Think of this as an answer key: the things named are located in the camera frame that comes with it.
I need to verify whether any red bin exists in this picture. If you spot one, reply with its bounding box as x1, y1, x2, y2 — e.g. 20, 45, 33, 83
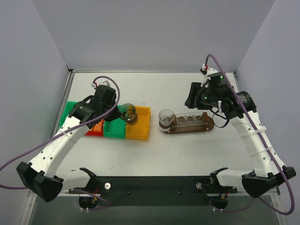
85, 129, 104, 137

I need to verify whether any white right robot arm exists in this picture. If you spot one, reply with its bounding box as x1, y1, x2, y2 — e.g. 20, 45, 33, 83
185, 72, 296, 198

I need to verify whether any yellow bin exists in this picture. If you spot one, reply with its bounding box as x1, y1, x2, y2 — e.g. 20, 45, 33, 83
125, 106, 151, 141

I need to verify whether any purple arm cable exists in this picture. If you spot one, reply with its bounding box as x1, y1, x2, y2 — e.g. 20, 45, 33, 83
0, 75, 121, 189
204, 54, 295, 216

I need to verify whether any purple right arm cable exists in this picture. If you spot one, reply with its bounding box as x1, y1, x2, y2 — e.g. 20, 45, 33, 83
204, 54, 295, 216

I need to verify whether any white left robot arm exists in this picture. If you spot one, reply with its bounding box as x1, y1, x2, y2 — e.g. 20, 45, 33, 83
16, 85, 120, 202

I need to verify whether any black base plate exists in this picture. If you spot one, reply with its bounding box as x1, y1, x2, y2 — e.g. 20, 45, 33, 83
83, 176, 237, 206

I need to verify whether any aluminium frame rail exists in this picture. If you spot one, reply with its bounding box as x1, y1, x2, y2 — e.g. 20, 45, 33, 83
28, 187, 281, 196

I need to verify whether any clear glass cup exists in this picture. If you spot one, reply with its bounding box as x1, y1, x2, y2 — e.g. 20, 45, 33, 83
158, 109, 175, 132
119, 103, 138, 125

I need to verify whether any green bin with toothbrushes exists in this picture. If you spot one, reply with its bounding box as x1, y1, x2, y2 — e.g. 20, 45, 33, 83
59, 101, 77, 129

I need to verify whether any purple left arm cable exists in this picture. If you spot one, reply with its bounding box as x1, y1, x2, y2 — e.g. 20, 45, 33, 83
0, 75, 121, 189

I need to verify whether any dark wooden oval tray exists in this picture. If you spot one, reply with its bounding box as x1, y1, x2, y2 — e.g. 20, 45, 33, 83
159, 115, 214, 135

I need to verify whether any green bin with cups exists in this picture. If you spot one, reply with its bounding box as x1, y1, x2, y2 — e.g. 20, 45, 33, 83
103, 119, 126, 139

